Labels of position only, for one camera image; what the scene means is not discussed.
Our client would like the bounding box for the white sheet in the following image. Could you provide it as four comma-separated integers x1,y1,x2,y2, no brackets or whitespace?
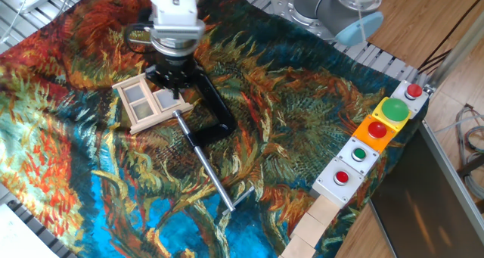
0,203,60,258

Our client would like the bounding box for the small grey box red button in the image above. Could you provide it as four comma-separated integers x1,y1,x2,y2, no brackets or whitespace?
389,79,430,120

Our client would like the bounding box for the dark metal bar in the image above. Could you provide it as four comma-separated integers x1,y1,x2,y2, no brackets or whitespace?
455,151,484,178

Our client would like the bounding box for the sunflower painting print cloth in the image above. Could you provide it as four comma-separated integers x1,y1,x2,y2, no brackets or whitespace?
0,0,430,258

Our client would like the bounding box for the grey box green button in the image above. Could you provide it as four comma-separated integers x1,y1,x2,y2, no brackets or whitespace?
335,135,381,176

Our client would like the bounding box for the black floor cable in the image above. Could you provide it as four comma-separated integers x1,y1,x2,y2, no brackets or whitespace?
417,0,484,74

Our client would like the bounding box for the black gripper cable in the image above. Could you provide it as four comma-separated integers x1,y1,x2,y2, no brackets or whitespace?
124,21,157,55

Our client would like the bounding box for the yellow box green mushroom button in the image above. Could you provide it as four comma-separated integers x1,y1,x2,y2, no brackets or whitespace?
371,95,412,132

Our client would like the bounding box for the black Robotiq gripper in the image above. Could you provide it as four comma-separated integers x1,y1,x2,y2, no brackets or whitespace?
145,55,206,99

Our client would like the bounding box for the dark glass panel aluminium frame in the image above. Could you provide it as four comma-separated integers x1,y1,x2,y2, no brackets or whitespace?
368,120,484,258

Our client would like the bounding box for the large grey box red button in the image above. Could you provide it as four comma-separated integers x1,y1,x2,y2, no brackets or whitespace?
310,156,366,209

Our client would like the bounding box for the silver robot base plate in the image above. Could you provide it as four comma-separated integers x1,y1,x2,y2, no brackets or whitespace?
268,0,343,43

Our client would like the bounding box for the black C-clamp with steel screw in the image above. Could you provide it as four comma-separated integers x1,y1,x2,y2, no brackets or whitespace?
191,67,256,216

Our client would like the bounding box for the pale wooden block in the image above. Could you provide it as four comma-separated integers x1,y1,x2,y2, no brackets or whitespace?
290,211,327,248
278,233,318,258
305,194,341,228

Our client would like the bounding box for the orange box red button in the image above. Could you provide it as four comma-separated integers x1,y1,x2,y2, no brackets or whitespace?
351,113,398,154

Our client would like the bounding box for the small wooden sliding window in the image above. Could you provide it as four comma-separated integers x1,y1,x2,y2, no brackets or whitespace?
111,73,195,135

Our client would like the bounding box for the white zip tie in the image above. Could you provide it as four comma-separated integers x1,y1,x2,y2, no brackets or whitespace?
357,8,367,43

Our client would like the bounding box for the grey cable bundle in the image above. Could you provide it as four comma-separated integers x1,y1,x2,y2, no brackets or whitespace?
455,103,484,200

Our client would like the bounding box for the aluminium profile post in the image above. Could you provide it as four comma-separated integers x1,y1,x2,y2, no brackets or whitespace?
423,11,484,95

